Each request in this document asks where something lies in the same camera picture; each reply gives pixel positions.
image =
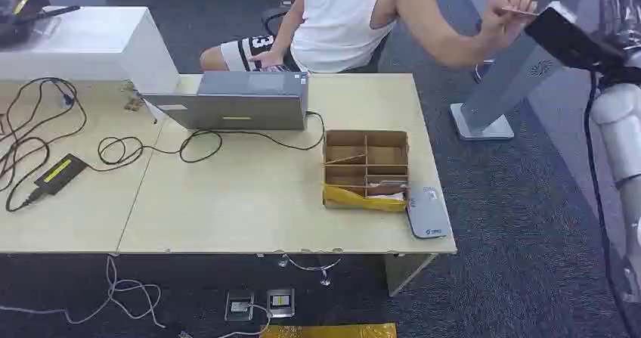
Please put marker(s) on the grey flat card reader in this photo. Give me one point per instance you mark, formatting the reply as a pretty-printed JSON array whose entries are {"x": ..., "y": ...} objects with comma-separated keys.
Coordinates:
[{"x": 427, "y": 213}]

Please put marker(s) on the floor socket with yellow label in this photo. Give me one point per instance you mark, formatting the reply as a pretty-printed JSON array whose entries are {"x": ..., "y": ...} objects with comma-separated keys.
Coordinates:
[{"x": 280, "y": 302}]

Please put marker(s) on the person's right hand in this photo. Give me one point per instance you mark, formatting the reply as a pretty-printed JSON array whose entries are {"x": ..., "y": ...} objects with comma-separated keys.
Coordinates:
[{"x": 265, "y": 59}]

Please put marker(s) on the floor socket with plug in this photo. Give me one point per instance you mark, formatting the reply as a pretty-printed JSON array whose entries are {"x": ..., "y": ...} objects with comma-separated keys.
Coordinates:
[{"x": 239, "y": 306}]

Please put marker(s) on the thin card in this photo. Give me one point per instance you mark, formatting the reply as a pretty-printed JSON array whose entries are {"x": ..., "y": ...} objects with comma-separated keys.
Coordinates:
[{"x": 521, "y": 11}]

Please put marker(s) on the person's left hand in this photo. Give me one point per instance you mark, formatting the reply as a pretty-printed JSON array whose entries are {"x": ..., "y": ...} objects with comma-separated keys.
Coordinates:
[{"x": 503, "y": 17}]

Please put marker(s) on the white cabinet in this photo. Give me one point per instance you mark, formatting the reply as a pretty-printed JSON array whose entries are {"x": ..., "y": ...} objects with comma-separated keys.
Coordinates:
[{"x": 90, "y": 45}]

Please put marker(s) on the black power adapter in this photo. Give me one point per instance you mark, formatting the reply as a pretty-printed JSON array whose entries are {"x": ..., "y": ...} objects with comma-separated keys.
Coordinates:
[{"x": 60, "y": 174}]

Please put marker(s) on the black device with antennas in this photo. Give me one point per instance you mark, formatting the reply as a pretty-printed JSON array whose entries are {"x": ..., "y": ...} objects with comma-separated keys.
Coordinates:
[{"x": 25, "y": 12}]

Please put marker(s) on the small brown connector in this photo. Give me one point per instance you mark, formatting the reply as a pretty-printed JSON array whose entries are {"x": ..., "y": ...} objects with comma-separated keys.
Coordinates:
[{"x": 133, "y": 104}]

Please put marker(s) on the yellow plastic bag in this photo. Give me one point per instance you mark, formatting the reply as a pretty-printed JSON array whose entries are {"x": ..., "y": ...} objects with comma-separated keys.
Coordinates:
[{"x": 330, "y": 331}]

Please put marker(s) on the cards in box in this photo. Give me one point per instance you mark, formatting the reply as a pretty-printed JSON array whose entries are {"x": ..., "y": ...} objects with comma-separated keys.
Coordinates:
[{"x": 388, "y": 185}]

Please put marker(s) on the metal hook under desk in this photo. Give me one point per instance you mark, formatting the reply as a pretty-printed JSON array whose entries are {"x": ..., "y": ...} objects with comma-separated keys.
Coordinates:
[{"x": 310, "y": 268}]

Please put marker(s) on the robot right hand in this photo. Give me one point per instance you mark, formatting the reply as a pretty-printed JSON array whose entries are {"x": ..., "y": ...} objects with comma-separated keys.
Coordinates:
[{"x": 576, "y": 37}]

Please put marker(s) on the grey laptop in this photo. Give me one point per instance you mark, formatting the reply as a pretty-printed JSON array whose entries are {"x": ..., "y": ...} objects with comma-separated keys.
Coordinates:
[{"x": 235, "y": 103}]

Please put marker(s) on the wooden divided card box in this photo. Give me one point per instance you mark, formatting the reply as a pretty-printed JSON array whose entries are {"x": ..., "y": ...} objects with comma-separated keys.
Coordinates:
[{"x": 365, "y": 165}]

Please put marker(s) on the desk leg panel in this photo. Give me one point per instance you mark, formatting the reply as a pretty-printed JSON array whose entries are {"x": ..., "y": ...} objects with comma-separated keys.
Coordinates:
[{"x": 405, "y": 271}]

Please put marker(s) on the person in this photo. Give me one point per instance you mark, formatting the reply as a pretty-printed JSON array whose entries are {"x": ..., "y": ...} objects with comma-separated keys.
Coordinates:
[{"x": 335, "y": 20}]

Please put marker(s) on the grey tilted kiosk stand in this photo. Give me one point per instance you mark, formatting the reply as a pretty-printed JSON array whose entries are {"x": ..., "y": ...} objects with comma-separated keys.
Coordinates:
[{"x": 506, "y": 80}]

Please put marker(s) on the robot right arm silver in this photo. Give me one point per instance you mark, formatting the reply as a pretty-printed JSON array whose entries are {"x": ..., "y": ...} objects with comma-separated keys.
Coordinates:
[{"x": 621, "y": 125}]

